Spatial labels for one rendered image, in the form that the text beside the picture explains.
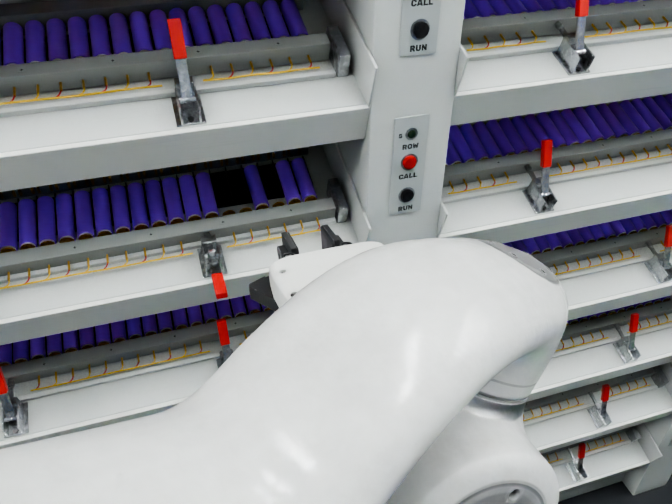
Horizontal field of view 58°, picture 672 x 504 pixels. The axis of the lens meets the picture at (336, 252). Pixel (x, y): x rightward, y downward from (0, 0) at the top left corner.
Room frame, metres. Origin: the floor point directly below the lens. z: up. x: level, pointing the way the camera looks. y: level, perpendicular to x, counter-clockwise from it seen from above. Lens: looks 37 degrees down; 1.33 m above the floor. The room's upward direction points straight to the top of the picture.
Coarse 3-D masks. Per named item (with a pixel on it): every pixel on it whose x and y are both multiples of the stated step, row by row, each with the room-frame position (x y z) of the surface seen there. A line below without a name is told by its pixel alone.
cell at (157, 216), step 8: (152, 184) 0.64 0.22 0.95; (152, 192) 0.63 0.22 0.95; (160, 192) 0.63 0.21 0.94; (152, 200) 0.61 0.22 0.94; (160, 200) 0.62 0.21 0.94; (152, 208) 0.60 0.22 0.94; (160, 208) 0.61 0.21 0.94; (152, 216) 0.59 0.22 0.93; (160, 216) 0.59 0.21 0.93; (152, 224) 0.59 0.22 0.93
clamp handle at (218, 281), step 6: (210, 252) 0.54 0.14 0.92; (210, 258) 0.54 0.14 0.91; (216, 258) 0.54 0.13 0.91; (210, 264) 0.53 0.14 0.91; (216, 264) 0.53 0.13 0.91; (216, 270) 0.52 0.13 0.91; (216, 276) 0.51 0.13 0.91; (222, 276) 0.51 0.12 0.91; (216, 282) 0.50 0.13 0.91; (222, 282) 0.50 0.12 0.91; (216, 288) 0.49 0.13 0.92; (222, 288) 0.49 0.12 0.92; (216, 294) 0.48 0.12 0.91; (222, 294) 0.48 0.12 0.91
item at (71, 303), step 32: (320, 160) 0.72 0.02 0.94; (64, 192) 0.64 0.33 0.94; (320, 192) 0.67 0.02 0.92; (352, 192) 0.63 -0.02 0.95; (352, 224) 0.62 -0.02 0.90; (160, 256) 0.56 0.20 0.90; (192, 256) 0.56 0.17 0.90; (224, 256) 0.57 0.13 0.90; (256, 256) 0.57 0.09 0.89; (32, 288) 0.51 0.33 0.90; (64, 288) 0.51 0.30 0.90; (96, 288) 0.51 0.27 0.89; (128, 288) 0.52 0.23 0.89; (160, 288) 0.52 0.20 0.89; (192, 288) 0.52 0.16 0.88; (0, 320) 0.47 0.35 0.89; (32, 320) 0.47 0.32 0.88; (64, 320) 0.49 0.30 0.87; (96, 320) 0.50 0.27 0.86
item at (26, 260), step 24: (240, 216) 0.60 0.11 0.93; (264, 216) 0.60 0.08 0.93; (288, 216) 0.60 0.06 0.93; (312, 216) 0.62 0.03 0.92; (96, 240) 0.55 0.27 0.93; (120, 240) 0.55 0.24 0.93; (144, 240) 0.56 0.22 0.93; (168, 240) 0.56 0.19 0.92; (192, 240) 0.57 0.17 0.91; (264, 240) 0.58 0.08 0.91; (0, 264) 0.51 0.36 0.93; (24, 264) 0.52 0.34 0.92; (48, 264) 0.53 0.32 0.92; (0, 288) 0.50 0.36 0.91
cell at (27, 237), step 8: (24, 200) 0.60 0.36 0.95; (32, 200) 0.60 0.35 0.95; (24, 208) 0.59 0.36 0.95; (32, 208) 0.59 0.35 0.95; (24, 216) 0.58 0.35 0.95; (32, 216) 0.58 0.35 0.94; (24, 224) 0.57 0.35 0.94; (32, 224) 0.57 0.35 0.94; (24, 232) 0.56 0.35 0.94; (32, 232) 0.56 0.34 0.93; (24, 240) 0.55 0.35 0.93; (32, 240) 0.55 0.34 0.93
